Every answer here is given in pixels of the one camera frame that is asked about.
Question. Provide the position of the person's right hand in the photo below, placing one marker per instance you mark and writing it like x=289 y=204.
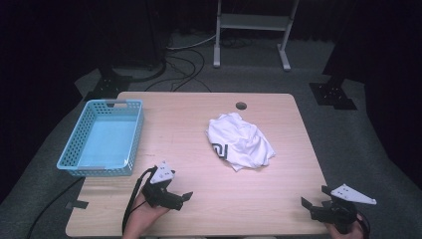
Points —
x=356 y=233

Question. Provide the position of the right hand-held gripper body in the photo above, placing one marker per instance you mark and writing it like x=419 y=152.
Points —
x=341 y=212

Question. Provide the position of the black tape strip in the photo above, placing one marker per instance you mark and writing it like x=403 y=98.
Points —
x=77 y=204

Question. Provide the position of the round dark table grommet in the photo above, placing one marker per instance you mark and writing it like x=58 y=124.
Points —
x=241 y=106

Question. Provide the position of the white metal stand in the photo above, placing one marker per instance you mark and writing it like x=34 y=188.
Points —
x=252 y=21

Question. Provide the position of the white t-shirt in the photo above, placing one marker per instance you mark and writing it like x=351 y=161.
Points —
x=240 y=141

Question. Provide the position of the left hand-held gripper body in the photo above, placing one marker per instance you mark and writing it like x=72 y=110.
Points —
x=159 y=194

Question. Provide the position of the person's left hand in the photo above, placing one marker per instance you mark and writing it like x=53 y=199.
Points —
x=142 y=214

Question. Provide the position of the black stand base plate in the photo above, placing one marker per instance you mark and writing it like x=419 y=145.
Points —
x=331 y=96
x=107 y=87

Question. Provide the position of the light blue plastic basket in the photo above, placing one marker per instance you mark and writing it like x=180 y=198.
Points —
x=106 y=142

